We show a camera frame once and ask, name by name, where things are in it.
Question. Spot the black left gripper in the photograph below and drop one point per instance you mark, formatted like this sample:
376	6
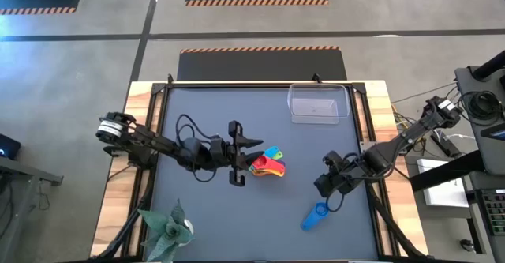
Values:
234	164

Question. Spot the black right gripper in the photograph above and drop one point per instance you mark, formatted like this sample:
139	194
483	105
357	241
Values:
339	174

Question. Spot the red measuring cup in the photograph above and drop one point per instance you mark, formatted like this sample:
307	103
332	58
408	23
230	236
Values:
261	162

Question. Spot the teal measuring cup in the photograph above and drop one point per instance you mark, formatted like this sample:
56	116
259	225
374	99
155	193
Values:
272	151

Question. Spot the green measuring cup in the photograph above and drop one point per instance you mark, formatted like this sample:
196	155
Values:
279	155

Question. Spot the blue measuring cup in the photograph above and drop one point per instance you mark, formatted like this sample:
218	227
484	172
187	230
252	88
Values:
313	216

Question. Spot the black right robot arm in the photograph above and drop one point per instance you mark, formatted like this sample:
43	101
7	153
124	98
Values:
410	136

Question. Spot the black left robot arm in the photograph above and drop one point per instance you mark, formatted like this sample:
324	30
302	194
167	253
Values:
138	138

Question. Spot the clear plastic basket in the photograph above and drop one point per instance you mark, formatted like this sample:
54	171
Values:
319	109

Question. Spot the white box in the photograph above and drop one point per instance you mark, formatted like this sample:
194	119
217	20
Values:
442	184

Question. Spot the green artificial succulent plant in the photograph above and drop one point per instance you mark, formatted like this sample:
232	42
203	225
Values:
167	231

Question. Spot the grey equipment cart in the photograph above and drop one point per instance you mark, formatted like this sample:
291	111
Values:
493	144

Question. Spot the dark keypad panel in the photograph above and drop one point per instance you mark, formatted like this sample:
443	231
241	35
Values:
493	211

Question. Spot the grey metal stand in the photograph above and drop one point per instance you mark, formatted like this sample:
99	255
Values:
19	184

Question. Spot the dark device with blue light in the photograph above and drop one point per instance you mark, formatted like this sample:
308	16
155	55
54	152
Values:
8	146

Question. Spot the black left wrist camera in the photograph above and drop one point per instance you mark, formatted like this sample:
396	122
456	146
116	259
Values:
218	144

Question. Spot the black frame strut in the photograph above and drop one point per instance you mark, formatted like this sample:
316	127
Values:
390	227
126	227

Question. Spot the black table frame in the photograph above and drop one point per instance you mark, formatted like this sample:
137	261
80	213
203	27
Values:
163	117

